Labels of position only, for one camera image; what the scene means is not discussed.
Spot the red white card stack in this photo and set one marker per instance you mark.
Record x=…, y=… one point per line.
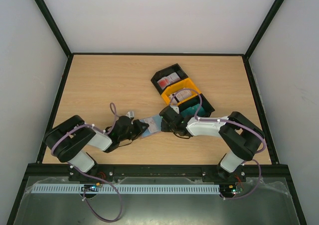
x=168, y=80

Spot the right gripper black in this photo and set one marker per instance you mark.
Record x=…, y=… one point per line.
x=166, y=122

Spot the light blue slotted cable duct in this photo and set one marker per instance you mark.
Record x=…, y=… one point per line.
x=128, y=189

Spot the black bin with red cards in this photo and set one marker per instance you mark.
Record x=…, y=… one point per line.
x=165, y=72

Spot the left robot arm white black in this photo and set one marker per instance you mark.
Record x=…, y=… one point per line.
x=67, y=140

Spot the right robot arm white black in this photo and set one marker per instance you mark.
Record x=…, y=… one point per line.
x=243, y=138

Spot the teal card stack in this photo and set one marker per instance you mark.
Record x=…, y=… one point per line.
x=192, y=110

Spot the brown leather card holder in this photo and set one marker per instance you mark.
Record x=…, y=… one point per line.
x=158, y=120

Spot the white pink credit card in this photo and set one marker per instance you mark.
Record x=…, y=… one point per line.
x=153, y=128

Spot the controller board with leds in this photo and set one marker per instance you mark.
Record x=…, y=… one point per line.
x=92, y=187
x=230, y=190

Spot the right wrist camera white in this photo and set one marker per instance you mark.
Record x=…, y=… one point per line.
x=175, y=108

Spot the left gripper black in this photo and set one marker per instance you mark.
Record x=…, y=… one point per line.
x=140, y=130

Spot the right controller board with leds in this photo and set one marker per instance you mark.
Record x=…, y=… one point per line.
x=230, y=190

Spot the left controller board with leds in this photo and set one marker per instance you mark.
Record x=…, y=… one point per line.
x=92, y=187

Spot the black bin with teal cards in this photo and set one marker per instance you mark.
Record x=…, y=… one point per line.
x=209, y=109

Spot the white pink card stack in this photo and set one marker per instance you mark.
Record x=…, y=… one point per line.
x=178, y=97

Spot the yellow plastic bin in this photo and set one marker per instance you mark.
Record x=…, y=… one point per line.
x=177, y=87

